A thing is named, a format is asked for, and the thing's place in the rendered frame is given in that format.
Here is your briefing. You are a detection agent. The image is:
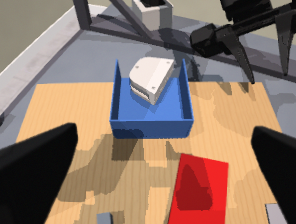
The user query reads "blue open-top tray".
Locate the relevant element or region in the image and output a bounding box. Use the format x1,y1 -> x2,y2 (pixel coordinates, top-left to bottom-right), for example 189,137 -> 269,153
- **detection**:
109,59 -> 194,139

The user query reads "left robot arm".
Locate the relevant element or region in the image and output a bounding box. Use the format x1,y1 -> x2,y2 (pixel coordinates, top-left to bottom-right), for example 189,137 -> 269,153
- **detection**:
140,0 -> 270,22

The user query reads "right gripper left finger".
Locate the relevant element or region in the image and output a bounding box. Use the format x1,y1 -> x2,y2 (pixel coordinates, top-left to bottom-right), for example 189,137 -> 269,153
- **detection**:
0,122 -> 78,224

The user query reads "red block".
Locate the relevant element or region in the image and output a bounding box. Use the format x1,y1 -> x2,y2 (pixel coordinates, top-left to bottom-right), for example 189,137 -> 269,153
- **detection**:
168,153 -> 228,224

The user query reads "black metal overhead frame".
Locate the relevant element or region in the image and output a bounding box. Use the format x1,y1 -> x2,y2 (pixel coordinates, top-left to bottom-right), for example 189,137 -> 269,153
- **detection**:
73,0 -> 153,39

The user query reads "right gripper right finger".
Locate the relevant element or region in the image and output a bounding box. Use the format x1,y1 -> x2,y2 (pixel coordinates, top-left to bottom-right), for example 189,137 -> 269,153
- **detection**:
251,126 -> 296,224

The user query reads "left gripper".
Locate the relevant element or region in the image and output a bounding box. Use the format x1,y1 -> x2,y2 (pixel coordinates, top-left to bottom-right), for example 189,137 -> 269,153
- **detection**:
190,0 -> 296,85

